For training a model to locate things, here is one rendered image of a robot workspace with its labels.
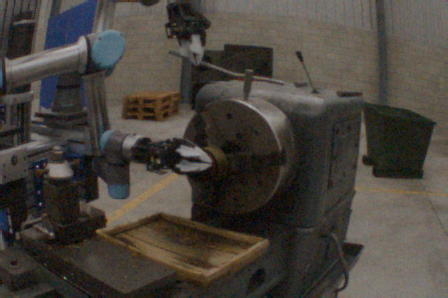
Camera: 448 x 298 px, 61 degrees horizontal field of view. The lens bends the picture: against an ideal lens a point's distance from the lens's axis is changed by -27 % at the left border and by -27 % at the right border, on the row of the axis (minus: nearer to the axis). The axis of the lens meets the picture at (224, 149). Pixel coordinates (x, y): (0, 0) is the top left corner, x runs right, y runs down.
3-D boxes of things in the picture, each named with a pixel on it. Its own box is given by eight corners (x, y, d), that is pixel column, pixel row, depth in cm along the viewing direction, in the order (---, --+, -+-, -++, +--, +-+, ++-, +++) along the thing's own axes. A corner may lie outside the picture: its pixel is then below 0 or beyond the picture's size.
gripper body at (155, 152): (163, 176, 122) (129, 167, 128) (184, 170, 129) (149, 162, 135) (164, 145, 121) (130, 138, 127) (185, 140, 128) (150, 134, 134)
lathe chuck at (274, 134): (192, 189, 157) (206, 87, 149) (282, 219, 142) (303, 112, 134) (175, 195, 149) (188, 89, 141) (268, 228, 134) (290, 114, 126)
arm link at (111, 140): (114, 155, 144) (114, 127, 142) (139, 161, 138) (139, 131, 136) (97, 159, 137) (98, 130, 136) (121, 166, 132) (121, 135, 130)
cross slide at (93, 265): (55, 228, 111) (53, 212, 110) (178, 288, 90) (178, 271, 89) (15, 240, 97) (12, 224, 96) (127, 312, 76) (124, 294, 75)
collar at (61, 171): (60, 168, 98) (60, 155, 98) (79, 176, 94) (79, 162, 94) (38, 174, 91) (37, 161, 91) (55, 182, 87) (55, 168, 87)
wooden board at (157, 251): (160, 222, 145) (159, 210, 145) (267, 251, 127) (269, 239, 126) (97, 244, 120) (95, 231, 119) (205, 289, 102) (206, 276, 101)
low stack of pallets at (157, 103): (142, 111, 1025) (143, 90, 1016) (180, 113, 1008) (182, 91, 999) (120, 119, 904) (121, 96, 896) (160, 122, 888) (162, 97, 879)
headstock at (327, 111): (265, 170, 218) (270, 79, 210) (360, 187, 194) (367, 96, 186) (182, 201, 168) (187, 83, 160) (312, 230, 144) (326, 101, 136)
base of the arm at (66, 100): (44, 111, 160) (46, 86, 158) (66, 106, 174) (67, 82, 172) (67, 113, 154) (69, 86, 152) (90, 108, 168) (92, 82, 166)
